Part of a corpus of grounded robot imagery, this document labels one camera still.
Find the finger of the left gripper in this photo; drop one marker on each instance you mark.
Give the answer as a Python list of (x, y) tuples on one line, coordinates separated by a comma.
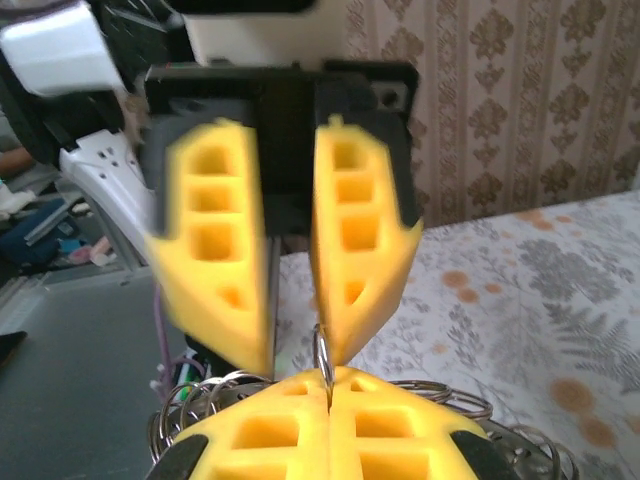
[(390, 260), (175, 270)]

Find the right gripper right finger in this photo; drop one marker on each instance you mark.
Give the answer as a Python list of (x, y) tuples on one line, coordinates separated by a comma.
[(400, 440)]

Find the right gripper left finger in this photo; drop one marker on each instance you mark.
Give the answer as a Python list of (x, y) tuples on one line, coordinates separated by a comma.
[(260, 440)]

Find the perforated steel disc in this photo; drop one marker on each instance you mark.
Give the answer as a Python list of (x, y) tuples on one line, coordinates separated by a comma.
[(515, 465)]

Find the person's forearm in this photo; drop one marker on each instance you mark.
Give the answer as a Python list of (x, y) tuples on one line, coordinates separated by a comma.
[(12, 162)]

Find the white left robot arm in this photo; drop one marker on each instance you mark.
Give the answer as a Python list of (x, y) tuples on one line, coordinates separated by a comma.
[(90, 180)]

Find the pink bottle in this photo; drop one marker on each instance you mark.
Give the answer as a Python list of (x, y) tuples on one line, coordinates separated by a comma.
[(90, 252)]

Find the blue bag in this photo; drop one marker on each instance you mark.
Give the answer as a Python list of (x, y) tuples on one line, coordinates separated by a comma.
[(30, 235)]

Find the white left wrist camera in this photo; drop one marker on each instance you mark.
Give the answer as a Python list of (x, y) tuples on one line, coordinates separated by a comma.
[(250, 40)]

